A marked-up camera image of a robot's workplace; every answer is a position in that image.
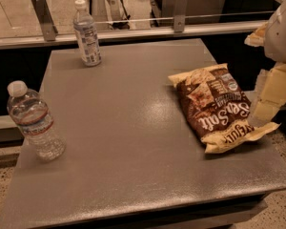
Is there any metal rail bracket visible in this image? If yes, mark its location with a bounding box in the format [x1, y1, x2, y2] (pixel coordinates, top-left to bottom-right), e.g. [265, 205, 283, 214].
[31, 0, 58, 41]
[174, 0, 188, 32]

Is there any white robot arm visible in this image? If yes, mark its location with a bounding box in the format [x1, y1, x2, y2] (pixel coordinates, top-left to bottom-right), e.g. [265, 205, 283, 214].
[245, 0, 286, 126]

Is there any brown sea salt chip bag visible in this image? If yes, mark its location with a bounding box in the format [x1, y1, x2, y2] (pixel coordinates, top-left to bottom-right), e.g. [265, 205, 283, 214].
[169, 64, 278, 154]

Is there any far clear water bottle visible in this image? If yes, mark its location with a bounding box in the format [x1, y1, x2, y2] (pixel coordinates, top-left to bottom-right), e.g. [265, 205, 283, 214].
[73, 0, 101, 67]

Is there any right metal rail bracket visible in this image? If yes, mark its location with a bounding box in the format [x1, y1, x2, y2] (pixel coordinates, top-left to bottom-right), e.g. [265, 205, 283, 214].
[174, 0, 188, 32]

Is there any left metal rail bracket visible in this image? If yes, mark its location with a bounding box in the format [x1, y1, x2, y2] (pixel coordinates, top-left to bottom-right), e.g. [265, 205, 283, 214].
[31, 0, 58, 41]

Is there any near clear water bottle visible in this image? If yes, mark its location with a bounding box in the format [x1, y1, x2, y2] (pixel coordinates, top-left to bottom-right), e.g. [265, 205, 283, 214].
[7, 80, 66, 161]

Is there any grey table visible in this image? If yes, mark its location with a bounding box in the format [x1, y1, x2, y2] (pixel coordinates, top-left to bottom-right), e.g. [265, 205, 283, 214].
[0, 39, 286, 229]

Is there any clear water bottle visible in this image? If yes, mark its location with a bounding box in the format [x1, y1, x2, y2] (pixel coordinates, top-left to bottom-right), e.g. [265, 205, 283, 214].
[7, 80, 66, 161]
[73, 0, 101, 67]

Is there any horizontal metal rail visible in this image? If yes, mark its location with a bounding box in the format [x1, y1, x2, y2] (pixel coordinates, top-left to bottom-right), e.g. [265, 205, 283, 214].
[0, 20, 266, 50]

